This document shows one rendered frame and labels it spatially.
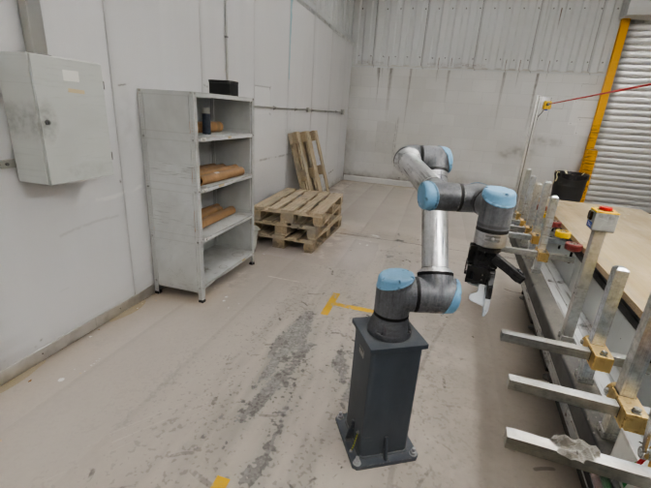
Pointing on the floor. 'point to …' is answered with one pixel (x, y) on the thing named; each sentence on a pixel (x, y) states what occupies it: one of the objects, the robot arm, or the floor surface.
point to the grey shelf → (183, 247)
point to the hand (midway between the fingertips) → (482, 306)
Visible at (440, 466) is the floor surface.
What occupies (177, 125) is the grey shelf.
